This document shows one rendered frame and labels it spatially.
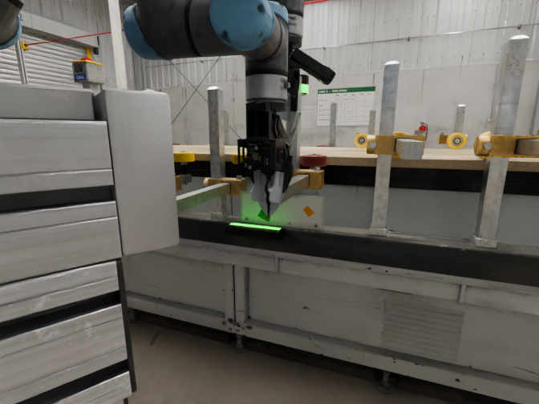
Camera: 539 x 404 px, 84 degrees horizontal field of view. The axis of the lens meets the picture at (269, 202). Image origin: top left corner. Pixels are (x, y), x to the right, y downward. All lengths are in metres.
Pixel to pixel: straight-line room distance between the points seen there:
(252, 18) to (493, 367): 1.30
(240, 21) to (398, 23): 8.02
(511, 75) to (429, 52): 7.38
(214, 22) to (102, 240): 0.33
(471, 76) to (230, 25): 7.86
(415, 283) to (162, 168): 0.86
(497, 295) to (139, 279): 1.46
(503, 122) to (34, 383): 0.88
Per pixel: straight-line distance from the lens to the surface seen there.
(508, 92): 0.88
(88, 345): 0.21
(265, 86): 0.54
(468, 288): 0.98
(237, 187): 0.94
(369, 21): 8.47
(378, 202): 0.86
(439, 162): 1.02
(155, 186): 0.18
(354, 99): 8.12
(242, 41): 0.44
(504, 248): 0.93
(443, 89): 8.11
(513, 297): 1.02
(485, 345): 1.35
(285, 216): 0.90
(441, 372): 1.36
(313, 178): 0.86
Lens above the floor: 0.97
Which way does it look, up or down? 13 degrees down
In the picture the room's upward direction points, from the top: straight up
